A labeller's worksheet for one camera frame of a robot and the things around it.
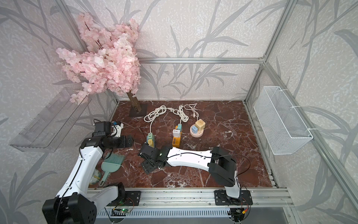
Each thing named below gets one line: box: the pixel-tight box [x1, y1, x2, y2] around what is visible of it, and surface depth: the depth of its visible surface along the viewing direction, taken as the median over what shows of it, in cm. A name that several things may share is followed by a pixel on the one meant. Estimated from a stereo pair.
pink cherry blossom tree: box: [55, 12, 142, 114], surface depth 73 cm
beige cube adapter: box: [194, 118, 206, 132], surface depth 98 cm
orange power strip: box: [172, 125, 182, 148], surface depth 95 cm
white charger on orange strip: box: [172, 128, 181, 138], surface depth 95 cm
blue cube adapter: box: [191, 125, 199, 134], surface depth 98 cm
